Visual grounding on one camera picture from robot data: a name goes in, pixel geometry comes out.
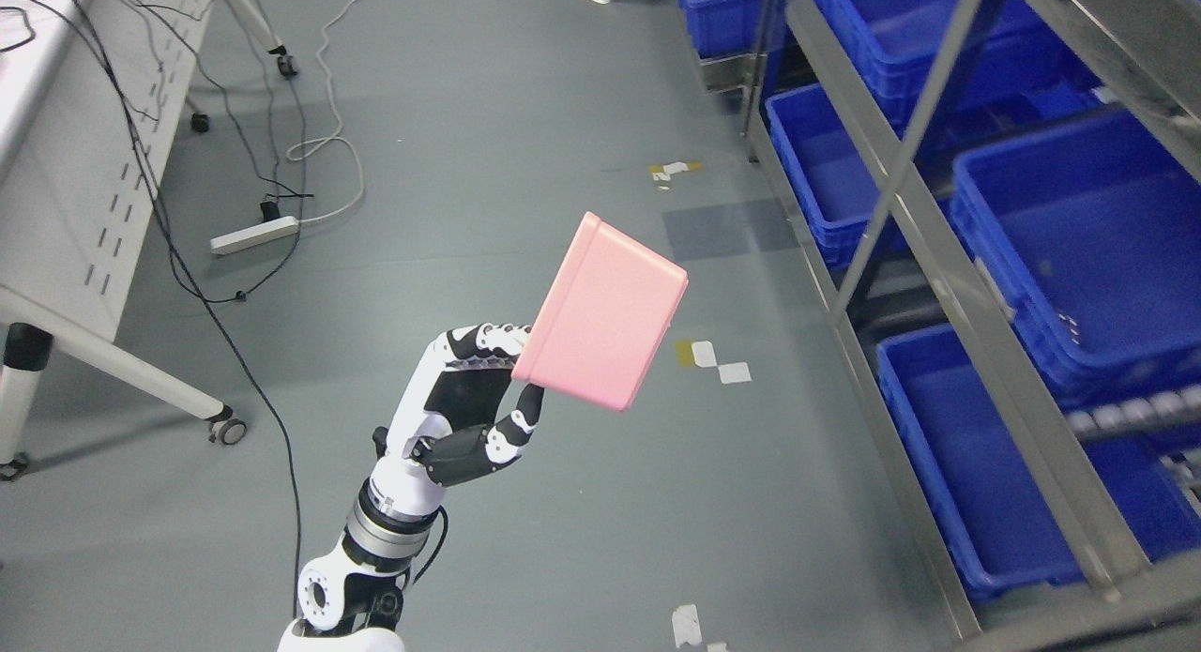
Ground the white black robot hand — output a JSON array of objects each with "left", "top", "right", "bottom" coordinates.
[{"left": 368, "top": 323, "right": 544, "bottom": 518}]

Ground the pink plastic storage box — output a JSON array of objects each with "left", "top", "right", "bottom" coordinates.
[{"left": 513, "top": 213, "right": 688, "bottom": 412}]

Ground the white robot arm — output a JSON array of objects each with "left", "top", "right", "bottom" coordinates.
[{"left": 276, "top": 481, "right": 448, "bottom": 651}]

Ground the blue shelf bin floor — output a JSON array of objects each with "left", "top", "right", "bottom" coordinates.
[{"left": 765, "top": 84, "right": 880, "bottom": 270}]

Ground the blue shelf bin lower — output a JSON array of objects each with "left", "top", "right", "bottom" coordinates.
[{"left": 876, "top": 325, "right": 1200, "bottom": 602}]

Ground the blue shelf bin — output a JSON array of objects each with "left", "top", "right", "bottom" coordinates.
[
  {"left": 876, "top": 325, "right": 1200, "bottom": 602},
  {"left": 950, "top": 110, "right": 1200, "bottom": 407},
  {"left": 814, "top": 0, "right": 1103, "bottom": 152}
]

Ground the blue shelf bin middle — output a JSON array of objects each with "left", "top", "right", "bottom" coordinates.
[{"left": 950, "top": 110, "right": 1200, "bottom": 407}]

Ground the blue shelf bin upper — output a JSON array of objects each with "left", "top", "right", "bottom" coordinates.
[{"left": 814, "top": 0, "right": 1103, "bottom": 152}]

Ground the steel shelf rack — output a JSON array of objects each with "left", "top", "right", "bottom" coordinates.
[{"left": 743, "top": 0, "right": 1200, "bottom": 651}]

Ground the white power strip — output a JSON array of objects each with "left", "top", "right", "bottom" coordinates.
[{"left": 209, "top": 216, "right": 300, "bottom": 257}]

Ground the white desk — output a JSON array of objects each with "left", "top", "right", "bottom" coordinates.
[{"left": 1, "top": 0, "right": 291, "bottom": 481}]

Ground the blue bin far back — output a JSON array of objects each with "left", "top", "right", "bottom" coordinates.
[{"left": 677, "top": 0, "right": 764, "bottom": 61}]

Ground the black cable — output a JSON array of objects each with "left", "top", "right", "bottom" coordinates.
[{"left": 0, "top": 0, "right": 315, "bottom": 626}]

